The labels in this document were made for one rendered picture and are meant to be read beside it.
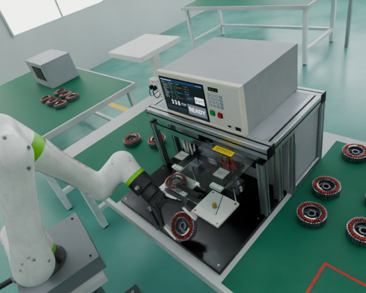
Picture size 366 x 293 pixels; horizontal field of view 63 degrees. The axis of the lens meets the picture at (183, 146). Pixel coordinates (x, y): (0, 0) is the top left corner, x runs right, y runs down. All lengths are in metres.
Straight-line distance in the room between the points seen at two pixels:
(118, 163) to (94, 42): 5.08
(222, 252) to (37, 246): 0.64
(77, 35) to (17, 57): 1.10
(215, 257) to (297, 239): 0.32
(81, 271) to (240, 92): 0.90
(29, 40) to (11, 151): 4.88
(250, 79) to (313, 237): 0.64
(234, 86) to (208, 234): 0.60
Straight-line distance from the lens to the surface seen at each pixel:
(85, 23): 6.08
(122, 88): 2.78
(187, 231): 1.19
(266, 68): 1.14
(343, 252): 1.25
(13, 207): 0.95
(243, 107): 1.06
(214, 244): 1.24
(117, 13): 6.41
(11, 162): 0.87
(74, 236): 1.42
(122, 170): 1.19
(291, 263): 1.20
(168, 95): 1.33
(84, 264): 1.31
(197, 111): 1.23
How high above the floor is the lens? 1.78
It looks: 36 degrees down
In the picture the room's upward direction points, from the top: 16 degrees counter-clockwise
